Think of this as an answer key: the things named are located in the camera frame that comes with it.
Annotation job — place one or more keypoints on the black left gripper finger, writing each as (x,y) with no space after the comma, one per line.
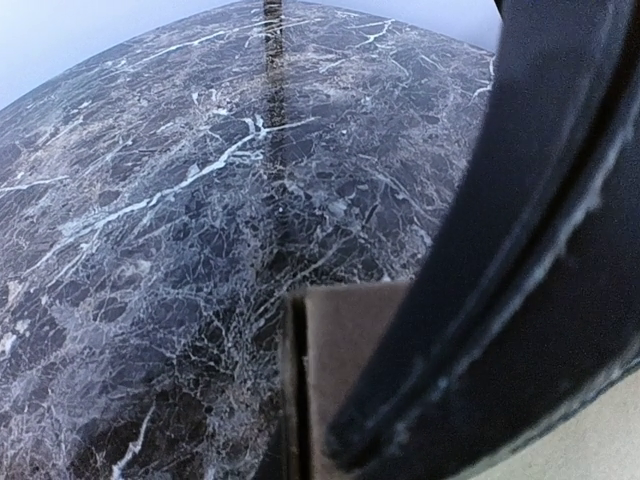
(527,307)

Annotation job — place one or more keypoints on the brown cardboard box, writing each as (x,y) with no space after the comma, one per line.
(330,332)

